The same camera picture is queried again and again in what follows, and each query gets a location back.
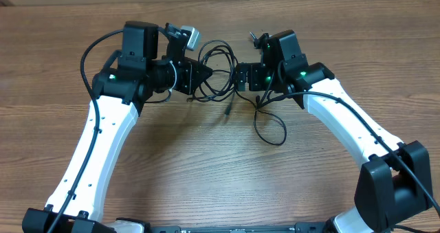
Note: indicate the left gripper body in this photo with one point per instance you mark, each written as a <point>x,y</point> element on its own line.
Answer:
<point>183,76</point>

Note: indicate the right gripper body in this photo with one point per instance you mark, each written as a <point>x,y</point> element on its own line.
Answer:
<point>260,80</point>

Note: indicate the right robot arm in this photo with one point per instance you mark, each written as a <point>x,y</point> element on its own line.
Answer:
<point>394,183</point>

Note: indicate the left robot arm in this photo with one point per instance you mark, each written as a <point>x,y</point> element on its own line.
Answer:
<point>151,60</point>

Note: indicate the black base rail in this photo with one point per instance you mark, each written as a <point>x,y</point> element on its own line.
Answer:
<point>233,229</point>

